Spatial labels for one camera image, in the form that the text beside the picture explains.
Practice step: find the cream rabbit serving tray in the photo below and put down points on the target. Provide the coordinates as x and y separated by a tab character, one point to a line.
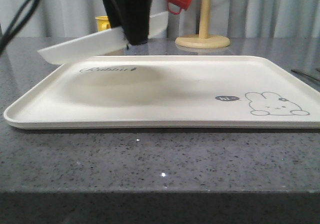
167	91

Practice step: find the white round plate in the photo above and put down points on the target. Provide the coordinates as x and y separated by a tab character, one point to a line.
78	49

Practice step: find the wooden mug tree stand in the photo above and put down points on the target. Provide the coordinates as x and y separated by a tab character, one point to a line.
203	40

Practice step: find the yellow mug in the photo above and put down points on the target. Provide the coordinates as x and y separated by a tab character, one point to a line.
102	23

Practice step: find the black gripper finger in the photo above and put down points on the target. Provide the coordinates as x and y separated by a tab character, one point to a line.
111	6
135	15

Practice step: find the silver fork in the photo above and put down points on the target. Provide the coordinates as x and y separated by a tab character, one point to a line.
302	73

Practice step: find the grey curtain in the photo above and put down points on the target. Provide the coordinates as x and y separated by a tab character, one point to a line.
233	18

